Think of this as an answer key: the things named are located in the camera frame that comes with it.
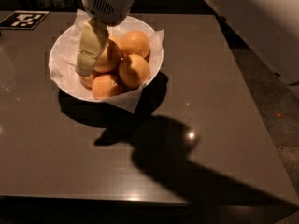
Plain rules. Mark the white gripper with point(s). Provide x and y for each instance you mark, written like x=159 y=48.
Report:
x=107 y=9

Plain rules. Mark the white bowl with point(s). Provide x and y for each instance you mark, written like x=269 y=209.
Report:
x=62 y=84

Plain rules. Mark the black white marker tag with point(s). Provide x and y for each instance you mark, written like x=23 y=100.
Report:
x=23 y=20

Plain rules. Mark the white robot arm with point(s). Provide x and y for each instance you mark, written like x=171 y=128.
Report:
x=269 y=27

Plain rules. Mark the white paper liner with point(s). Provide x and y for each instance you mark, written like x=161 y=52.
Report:
x=67 y=47

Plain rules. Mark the left low orange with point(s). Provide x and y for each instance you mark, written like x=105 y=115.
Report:
x=88 y=81

